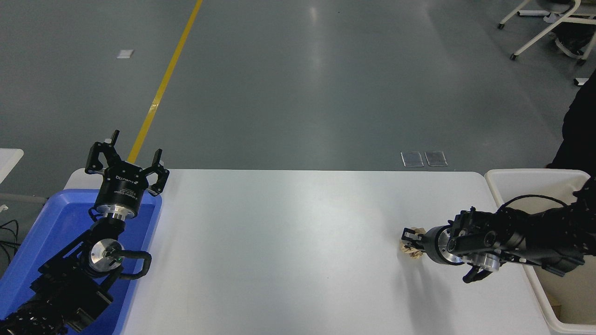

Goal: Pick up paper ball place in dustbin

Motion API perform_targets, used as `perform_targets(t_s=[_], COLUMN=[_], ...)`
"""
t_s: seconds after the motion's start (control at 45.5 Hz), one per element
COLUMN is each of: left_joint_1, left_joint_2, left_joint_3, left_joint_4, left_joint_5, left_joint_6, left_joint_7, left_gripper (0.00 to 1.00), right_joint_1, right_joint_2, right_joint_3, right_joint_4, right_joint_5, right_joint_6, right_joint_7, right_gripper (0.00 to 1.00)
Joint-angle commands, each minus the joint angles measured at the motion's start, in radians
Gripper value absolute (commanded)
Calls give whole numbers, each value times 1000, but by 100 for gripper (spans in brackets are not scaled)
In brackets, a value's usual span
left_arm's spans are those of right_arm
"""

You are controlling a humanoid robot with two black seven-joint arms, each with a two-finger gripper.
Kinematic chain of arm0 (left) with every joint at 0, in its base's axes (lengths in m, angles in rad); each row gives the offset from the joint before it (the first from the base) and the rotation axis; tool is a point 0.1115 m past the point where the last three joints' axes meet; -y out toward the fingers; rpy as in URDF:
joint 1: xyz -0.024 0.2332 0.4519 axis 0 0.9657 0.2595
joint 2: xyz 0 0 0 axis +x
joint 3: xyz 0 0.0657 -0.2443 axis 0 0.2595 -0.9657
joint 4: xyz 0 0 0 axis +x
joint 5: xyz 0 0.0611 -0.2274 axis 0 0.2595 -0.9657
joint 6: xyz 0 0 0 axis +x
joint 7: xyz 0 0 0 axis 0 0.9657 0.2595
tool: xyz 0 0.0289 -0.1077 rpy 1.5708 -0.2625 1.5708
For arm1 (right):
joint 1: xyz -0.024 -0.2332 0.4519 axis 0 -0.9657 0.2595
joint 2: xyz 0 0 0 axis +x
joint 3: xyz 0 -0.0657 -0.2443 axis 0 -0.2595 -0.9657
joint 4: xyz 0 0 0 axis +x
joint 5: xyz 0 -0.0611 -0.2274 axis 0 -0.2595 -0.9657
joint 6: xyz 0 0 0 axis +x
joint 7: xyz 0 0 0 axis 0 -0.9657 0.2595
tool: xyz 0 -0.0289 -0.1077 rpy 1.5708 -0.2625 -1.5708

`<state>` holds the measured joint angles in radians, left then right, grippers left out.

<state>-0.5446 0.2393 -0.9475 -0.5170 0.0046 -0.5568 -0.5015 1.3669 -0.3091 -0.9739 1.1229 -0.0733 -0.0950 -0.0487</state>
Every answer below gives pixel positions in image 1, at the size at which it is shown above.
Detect thin black cables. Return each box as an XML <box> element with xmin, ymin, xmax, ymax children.
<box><xmin>0</xmin><ymin>220</ymin><xmax>20</xmax><ymax>266</ymax></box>

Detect yellow floor tape line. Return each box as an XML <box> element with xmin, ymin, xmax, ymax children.
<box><xmin>127</xmin><ymin>0</ymin><xmax>204</xmax><ymax>164</ymax></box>

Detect person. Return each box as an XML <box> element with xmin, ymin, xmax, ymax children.
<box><xmin>547</xmin><ymin>70</ymin><xmax>596</xmax><ymax>176</ymax></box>

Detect white frame wheeled chair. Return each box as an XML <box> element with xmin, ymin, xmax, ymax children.
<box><xmin>496</xmin><ymin>0</ymin><xmax>596</xmax><ymax>66</ymax></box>

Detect white side table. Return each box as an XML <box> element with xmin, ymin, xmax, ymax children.
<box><xmin>0</xmin><ymin>148</ymin><xmax>25</xmax><ymax>184</ymax></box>

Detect blue plastic tray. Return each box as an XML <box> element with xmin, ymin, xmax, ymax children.
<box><xmin>0</xmin><ymin>188</ymin><xmax>163</xmax><ymax>335</ymax></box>

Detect tan paper ball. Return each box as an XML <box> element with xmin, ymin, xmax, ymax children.
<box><xmin>399</xmin><ymin>227</ymin><xmax>427</xmax><ymax>259</ymax></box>

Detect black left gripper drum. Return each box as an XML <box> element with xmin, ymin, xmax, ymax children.
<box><xmin>95</xmin><ymin>162</ymin><xmax>149</xmax><ymax>214</ymax></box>

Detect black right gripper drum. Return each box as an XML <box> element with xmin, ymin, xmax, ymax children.
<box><xmin>421</xmin><ymin>226</ymin><xmax>445</xmax><ymax>266</ymax></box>

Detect large pale plastic bin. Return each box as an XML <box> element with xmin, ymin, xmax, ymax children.
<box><xmin>484</xmin><ymin>168</ymin><xmax>596</xmax><ymax>335</ymax></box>

